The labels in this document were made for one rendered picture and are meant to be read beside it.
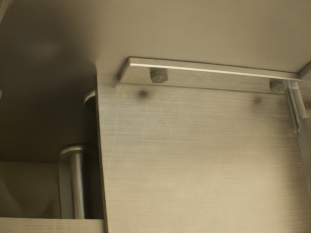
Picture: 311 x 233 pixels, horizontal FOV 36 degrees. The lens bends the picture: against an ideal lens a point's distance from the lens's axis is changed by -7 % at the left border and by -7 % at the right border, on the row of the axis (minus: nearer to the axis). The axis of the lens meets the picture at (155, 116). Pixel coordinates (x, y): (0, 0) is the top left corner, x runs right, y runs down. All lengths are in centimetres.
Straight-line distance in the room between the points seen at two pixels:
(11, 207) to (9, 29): 32
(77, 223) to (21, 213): 25
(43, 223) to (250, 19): 23
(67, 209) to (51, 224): 24
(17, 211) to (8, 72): 26
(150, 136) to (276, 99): 15
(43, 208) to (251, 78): 33
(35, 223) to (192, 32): 20
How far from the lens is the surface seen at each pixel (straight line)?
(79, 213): 60
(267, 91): 51
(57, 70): 44
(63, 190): 65
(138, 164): 42
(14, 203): 65
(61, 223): 41
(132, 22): 38
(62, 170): 66
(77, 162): 61
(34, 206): 65
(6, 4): 33
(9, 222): 40
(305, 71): 49
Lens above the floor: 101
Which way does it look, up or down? 23 degrees down
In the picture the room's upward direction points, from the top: 174 degrees clockwise
